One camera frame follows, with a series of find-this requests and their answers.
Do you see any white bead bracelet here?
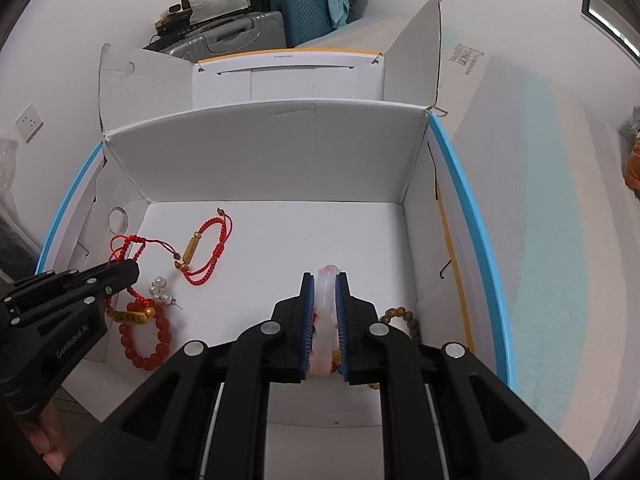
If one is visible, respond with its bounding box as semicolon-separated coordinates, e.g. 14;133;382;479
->
306;263;346;378

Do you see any striped orange pillow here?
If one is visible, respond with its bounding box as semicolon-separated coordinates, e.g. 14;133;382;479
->
622;110;640;191

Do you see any white wall socket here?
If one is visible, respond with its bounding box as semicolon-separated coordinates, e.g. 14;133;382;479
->
14;103;43;143

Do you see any blue and yellow cardboard box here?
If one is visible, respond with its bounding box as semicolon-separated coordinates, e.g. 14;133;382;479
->
37;0;516;428

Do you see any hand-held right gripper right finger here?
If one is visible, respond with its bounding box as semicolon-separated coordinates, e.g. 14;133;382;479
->
335;270;589;480

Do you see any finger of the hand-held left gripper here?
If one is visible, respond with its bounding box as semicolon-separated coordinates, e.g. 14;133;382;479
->
10;270;81;297
4;259;141;328

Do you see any pearl earring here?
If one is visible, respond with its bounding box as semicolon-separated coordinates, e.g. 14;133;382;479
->
149;275;183;309

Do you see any grey suitcase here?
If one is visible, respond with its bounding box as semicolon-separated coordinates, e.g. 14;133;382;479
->
165;10;288;58

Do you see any red cord bracelet engraved bar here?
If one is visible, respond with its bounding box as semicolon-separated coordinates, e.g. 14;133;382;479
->
106;234;177;327

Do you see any teal suitcase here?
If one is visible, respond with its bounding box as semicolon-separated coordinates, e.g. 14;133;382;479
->
267;0;351;48

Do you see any light blue cloth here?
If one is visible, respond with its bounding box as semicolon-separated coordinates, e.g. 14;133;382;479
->
322;0;351;28

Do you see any person's left hand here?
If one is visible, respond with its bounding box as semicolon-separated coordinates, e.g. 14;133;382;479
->
20;401;71;476

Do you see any red cord bracelet gold tube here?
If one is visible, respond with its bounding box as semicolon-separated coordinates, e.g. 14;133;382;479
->
174;207;234;287

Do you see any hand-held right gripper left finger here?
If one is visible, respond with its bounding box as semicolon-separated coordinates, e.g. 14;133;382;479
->
62;271;318;480

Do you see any brown wooden bead bracelet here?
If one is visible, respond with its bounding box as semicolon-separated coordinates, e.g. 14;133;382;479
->
378;306;422;343

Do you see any red bead bracelet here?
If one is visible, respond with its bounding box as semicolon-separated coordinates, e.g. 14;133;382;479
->
119;299;172;372

